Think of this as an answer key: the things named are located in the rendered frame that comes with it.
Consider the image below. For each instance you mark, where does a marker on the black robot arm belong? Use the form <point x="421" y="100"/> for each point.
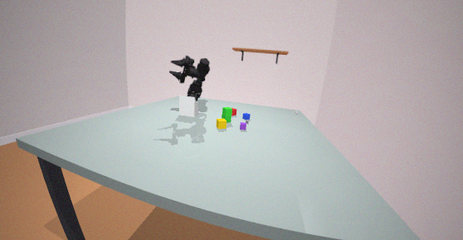
<point x="195" y="89"/>

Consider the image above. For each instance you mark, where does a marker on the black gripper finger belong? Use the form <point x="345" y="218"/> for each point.
<point x="179" y="63"/>
<point x="176" y="74"/>

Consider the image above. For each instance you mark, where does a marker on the yellow block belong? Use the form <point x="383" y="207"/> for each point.
<point x="221" y="123"/>

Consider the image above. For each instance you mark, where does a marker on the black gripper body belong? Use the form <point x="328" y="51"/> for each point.
<point x="190" y="71"/>

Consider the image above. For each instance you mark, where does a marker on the blue block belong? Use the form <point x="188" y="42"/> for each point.
<point x="246" y="116"/>

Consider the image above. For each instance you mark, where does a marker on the green block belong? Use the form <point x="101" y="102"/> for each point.
<point x="227" y="111"/>
<point x="227" y="118"/>

